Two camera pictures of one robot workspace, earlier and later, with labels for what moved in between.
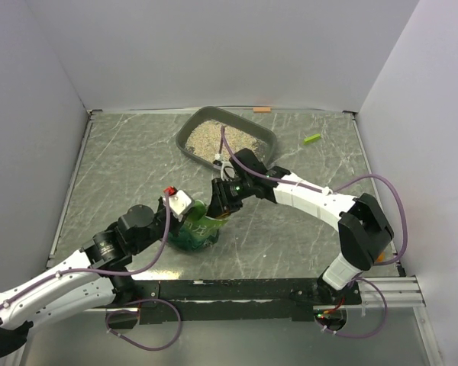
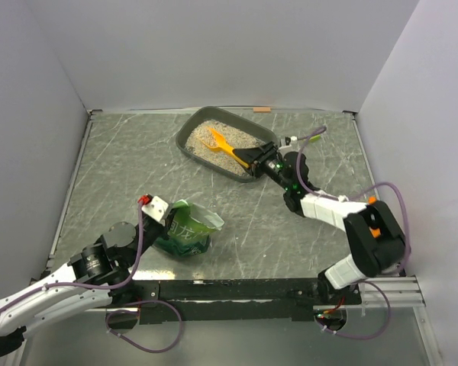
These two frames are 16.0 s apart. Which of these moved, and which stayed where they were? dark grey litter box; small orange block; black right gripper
Moved: black right gripper
Stayed: small orange block; dark grey litter box
